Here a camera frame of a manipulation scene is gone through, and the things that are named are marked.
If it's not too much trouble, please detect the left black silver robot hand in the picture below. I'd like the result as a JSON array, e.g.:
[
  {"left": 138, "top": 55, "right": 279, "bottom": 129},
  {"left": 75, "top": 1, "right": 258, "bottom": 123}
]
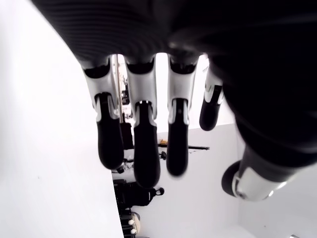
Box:
[{"left": 29, "top": 0, "right": 317, "bottom": 203}]

